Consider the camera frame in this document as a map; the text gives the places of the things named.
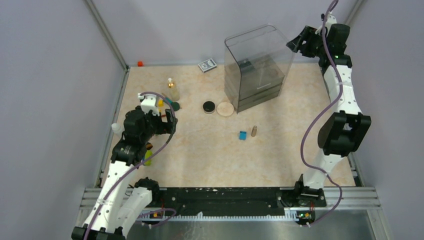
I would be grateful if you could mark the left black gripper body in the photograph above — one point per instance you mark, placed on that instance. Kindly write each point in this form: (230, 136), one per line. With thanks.
(154, 125)

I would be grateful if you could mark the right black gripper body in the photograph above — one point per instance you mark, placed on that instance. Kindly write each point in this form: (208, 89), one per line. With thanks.
(313, 44)

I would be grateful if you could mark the black round compact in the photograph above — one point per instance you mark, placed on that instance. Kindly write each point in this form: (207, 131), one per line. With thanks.
(209, 107)

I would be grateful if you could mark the clear acrylic makeup organizer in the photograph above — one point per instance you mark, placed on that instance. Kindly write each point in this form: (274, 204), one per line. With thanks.
(256, 65)

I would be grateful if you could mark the beige round wooden disc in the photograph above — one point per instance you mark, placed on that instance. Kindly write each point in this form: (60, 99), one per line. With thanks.
(225, 109)

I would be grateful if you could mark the blue toy brick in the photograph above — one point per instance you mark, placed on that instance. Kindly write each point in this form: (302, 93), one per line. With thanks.
(242, 135)

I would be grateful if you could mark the gold lipstick tube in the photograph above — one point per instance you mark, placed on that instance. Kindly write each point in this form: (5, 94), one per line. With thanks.
(254, 131)

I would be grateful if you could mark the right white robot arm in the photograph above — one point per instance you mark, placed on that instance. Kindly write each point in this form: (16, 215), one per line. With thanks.
(347, 126)

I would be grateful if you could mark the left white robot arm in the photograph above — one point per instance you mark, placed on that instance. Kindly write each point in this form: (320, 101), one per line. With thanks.
(111, 217)

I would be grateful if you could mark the dark green round disc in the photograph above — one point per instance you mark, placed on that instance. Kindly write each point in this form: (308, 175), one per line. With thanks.
(175, 106)

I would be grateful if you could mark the white squeeze bottle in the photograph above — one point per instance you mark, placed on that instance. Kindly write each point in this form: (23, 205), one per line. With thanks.
(117, 129)

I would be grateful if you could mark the yellow block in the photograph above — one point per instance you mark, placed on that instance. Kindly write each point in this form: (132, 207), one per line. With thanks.
(160, 103)

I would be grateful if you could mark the teal block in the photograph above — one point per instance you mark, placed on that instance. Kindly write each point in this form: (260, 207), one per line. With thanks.
(168, 100)

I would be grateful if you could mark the foundation bottle black cap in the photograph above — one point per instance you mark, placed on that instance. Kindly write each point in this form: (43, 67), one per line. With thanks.
(149, 146)

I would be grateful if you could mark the clear pump bottle gold collar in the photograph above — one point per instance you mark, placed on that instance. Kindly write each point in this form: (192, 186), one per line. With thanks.
(173, 90)

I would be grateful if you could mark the green white toy brick stack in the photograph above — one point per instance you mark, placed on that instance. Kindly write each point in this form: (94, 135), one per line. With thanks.
(147, 158)

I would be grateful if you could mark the playing card box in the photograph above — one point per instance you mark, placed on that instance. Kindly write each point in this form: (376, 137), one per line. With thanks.
(207, 65)

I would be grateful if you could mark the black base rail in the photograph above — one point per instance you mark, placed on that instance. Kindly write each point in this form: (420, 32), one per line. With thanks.
(223, 201)

